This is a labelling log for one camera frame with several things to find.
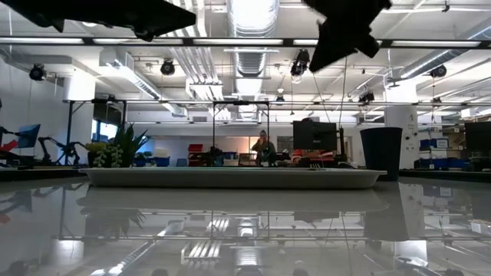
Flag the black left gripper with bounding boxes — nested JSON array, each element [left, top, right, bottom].
[[0, 0, 198, 43]]

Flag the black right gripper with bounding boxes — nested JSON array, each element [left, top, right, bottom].
[[302, 0, 393, 74]]

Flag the black plastic cup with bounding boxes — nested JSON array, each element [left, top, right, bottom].
[[359, 126, 404, 182]]

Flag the white rectangular tray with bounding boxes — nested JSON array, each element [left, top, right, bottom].
[[77, 166, 388, 190]]

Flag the black ceiling spotlight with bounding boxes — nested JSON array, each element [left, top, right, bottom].
[[28, 63, 48, 83], [160, 58, 176, 77], [429, 64, 448, 79], [289, 49, 311, 77]]

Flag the black computer monitor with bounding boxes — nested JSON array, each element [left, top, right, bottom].
[[464, 121, 491, 153], [292, 120, 339, 152]]

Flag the white building column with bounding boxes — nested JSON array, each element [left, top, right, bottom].
[[384, 104, 420, 170]]

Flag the blue storage bins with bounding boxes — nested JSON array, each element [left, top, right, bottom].
[[419, 138, 450, 150]]

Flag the person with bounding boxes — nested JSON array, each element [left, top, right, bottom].
[[250, 130, 278, 167]]

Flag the artificial succulent in black pot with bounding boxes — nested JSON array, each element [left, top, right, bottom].
[[84, 123, 151, 169]]

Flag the black overhead frame bar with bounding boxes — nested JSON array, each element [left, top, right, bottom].
[[0, 35, 491, 50]]

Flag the silver ventilation duct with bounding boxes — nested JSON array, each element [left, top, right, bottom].
[[225, 0, 281, 78]]

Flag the black metal stand frame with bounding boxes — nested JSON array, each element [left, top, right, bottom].
[[212, 100, 271, 166]]

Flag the black table edge rail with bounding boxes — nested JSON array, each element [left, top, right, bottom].
[[0, 167, 491, 184]]

